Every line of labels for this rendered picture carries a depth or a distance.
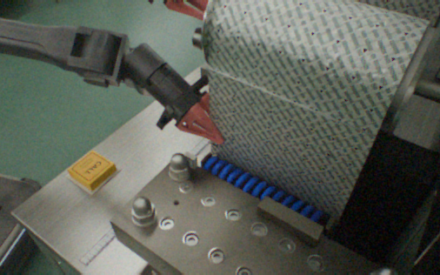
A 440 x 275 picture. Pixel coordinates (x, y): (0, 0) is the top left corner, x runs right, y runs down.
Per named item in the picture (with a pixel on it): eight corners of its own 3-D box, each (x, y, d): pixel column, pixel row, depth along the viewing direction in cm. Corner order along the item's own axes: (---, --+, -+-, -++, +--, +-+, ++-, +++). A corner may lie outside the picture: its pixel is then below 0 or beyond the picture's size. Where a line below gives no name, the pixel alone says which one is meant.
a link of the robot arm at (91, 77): (79, 77, 55) (93, 26, 57) (95, 96, 66) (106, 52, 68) (155, 93, 56) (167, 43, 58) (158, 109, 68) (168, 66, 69)
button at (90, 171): (95, 156, 79) (92, 149, 77) (117, 170, 76) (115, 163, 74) (70, 177, 75) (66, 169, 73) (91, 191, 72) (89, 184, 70)
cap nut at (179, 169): (178, 161, 61) (176, 143, 58) (196, 171, 59) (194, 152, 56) (164, 175, 59) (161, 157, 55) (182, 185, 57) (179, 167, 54)
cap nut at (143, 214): (144, 202, 55) (139, 184, 52) (162, 214, 53) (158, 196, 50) (127, 218, 53) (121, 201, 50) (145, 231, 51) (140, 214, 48)
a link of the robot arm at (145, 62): (115, 57, 55) (141, 33, 56) (121, 70, 62) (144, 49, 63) (147, 87, 55) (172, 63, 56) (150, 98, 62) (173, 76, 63)
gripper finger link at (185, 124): (207, 158, 60) (167, 120, 60) (230, 133, 64) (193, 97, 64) (223, 143, 54) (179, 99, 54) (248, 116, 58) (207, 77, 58)
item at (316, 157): (212, 154, 63) (210, 66, 50) (338, 220, 54) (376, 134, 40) (210, 156, 63) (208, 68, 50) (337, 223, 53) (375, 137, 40)
